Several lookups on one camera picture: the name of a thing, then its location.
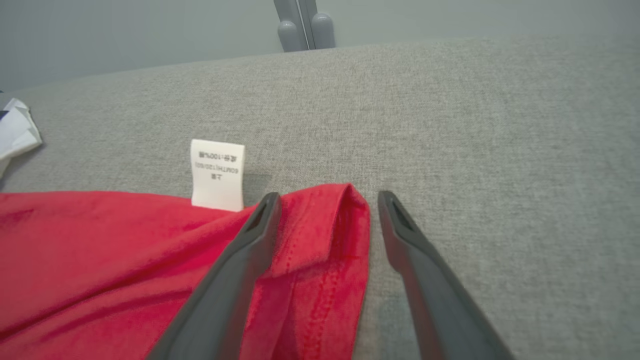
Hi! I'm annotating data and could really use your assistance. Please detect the grey vertical frame post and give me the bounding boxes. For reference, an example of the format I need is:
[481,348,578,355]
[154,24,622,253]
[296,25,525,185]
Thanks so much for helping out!
[273,0,336,53]

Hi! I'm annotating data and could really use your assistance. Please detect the grey fabric sofa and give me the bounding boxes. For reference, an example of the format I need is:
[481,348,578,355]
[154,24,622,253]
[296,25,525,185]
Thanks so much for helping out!
[0,35,640,360]

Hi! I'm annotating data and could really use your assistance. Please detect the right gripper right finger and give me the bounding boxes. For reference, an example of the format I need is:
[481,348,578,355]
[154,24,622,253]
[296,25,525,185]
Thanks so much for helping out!
[377,191,515,360]

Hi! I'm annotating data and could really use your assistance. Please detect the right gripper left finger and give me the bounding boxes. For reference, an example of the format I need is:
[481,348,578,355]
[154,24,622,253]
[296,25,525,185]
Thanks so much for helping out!
[147,192,282,360]

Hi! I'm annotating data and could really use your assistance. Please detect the red garment with white trim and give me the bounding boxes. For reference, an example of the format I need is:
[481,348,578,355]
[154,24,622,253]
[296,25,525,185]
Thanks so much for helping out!
[0,138,372,360]

